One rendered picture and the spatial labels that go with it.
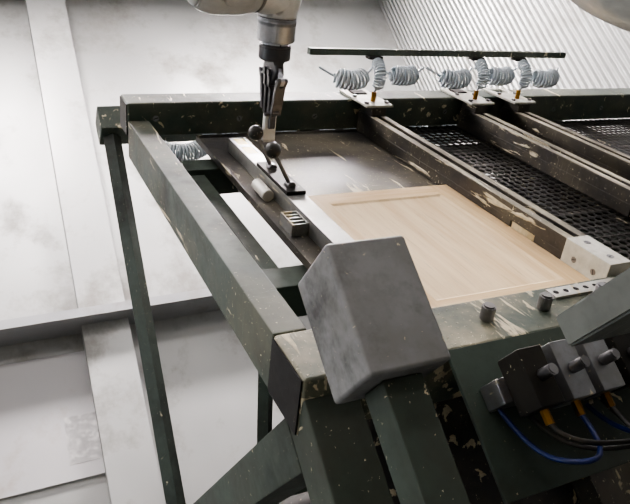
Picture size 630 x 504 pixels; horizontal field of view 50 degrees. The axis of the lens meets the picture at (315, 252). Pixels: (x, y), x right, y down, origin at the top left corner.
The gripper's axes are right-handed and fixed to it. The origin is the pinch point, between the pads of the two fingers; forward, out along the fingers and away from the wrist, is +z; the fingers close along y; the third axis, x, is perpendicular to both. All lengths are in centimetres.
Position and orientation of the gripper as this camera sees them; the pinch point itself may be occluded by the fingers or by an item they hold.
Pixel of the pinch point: (268, 127)
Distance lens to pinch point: 169.7
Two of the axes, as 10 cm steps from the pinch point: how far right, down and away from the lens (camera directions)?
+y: -4.2, -4.5, 7.8
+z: -1.0, 8.8, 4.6
